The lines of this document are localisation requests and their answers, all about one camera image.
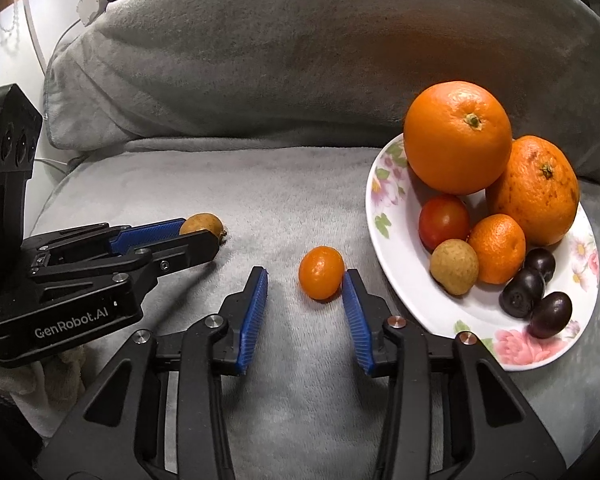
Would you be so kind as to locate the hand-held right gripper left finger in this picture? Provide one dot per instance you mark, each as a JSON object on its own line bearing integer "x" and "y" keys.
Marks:
{"x": 252, "y": 320}

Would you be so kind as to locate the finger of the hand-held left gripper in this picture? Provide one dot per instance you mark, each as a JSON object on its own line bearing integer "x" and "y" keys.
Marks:
{"x": 150, "y": 232}
{"x": 190, "y": 252}

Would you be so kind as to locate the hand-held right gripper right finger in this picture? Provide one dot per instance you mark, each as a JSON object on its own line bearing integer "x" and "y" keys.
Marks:
{"x": 357, "y": 320}

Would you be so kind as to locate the tan longan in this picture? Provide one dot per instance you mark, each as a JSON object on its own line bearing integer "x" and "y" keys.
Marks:
{"x": 202, "y": 222}
{"x": 454, "y": 267}

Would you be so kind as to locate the orange kumquat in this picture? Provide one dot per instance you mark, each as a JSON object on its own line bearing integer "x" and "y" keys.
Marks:
{"x": 321, "y": 273}

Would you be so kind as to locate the white floral plate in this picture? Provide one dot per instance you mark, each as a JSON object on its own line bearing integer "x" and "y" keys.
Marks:
{"x": 410, "y": 285}

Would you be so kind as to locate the dark purple plum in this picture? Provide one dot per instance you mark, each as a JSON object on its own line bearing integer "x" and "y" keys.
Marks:
{"x": 540, "y": 265}
{"x": 522, "y": 295}
{"x": 551, "y": 315}

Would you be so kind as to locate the grey fleece blanket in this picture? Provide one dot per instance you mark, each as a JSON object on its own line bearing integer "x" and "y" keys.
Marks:
{"x": 280, "y": 200}

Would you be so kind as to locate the red cherry tomato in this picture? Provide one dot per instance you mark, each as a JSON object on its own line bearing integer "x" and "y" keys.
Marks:
{"x": 442, "y": 222}

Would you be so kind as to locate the small tangerine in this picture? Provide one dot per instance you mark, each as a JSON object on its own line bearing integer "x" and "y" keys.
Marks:
{"x": 497, "y": 250}

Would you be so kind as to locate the grey fleece pillow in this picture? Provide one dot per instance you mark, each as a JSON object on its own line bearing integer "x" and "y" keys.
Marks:
{"x": 255, "y": 60}

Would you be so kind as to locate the large smooth orange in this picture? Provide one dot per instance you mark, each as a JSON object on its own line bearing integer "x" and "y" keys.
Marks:
{"x": 457, "y": 137}

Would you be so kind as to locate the large rough-skinned orange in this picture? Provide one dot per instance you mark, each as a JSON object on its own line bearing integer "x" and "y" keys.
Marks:
{"x": 535, "y": 200}

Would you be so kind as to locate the white power adapter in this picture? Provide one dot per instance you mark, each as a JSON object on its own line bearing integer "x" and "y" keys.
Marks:
{"x": 94, "y": 0}

